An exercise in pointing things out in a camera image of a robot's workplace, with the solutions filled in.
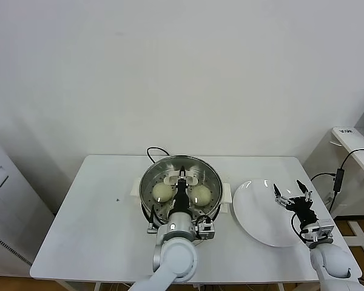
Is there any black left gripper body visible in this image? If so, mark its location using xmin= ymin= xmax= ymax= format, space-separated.
xmin=169 ymin=188 xmax=191 ymax=215

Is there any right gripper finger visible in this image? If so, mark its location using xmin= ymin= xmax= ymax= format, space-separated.
xmin=296 ymin=179 xmax=314 ymax=203
xmin=272 ymin=182 xmax=294 ymax=210

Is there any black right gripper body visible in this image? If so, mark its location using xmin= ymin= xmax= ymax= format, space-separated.
xmin=287 ymin=195 xmax=319 ymax=227

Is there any glass pot lid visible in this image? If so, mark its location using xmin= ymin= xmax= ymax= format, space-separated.
xmin=139 ymin=155 xmax=223 ymax=227

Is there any white steamed baozi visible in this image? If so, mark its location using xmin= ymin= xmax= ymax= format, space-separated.
xmin=190 ymin=185 xmax=212 ymax=206
xmin=152 ymin=182 xmax=174 ymax=203

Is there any stainless steel steamer basket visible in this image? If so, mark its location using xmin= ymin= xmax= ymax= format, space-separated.
xmin=138 ymin=155 xmax=224 ymax=228

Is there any steel steamer pot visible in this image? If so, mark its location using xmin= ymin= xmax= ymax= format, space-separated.
xmin=130 ymin=178 xmax=232 ymax=243

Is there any white round plate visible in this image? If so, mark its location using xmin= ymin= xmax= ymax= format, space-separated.
xmin=232 ymin=179 xmax=310 ymax=248

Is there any white metal cabinet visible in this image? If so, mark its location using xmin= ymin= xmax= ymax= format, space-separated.
xmin=0 ymin=133 xmax=55 ymax=270

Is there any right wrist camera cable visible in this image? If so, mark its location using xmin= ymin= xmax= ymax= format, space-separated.
xmin=290 ymin=212 xmax=310 ymax=243

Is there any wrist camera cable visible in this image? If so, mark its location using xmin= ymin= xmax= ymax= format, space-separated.
xmin=147 ymin=209 xmax=158 ymax=235
xmin=290 ymin=212 xmax=310 ymax=243

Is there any thin black cable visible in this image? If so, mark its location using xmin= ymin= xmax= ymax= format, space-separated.
xmin=309 ymin=172 xmax=336 ymax=182

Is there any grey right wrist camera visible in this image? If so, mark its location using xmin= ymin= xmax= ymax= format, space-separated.
xmin=314 ymin=219 xmax=336 ymax=243

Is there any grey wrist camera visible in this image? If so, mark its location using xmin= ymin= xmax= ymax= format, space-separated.
xmin=197 ymin=216 xmax=215 ymax=240
xmin=314 ymin=219 xmax=336 ymax=243

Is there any black power adapter cable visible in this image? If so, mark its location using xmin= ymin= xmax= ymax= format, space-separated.
xmin=327 ymin=148 xmax=364 ymax=215

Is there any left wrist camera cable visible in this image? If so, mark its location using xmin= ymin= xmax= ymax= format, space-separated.
xmin=147 ymin=209 xmax=158 ymax=235

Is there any black cooker power cord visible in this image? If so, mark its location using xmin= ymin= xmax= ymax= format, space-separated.
xmin=146 ymin=147 xmax=171 ymax=166

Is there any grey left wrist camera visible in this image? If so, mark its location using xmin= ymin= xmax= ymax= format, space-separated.
xmin=197 ymin=216 xmax=215 ymax=240

